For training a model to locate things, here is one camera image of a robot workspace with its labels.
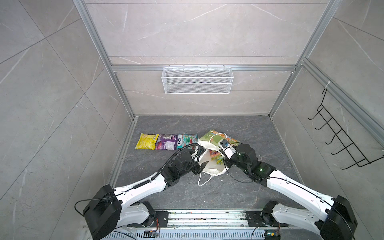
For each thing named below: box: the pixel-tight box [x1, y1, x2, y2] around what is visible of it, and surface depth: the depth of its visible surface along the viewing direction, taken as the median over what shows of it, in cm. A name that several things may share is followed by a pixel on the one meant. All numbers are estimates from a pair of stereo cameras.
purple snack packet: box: [155, 134, 178, 151], surface depth 103 cm
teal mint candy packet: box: [176, 134, 199, 150], surface depth 104 cm
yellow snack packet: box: [135, 132, 160, 150], surface depth 101 cm
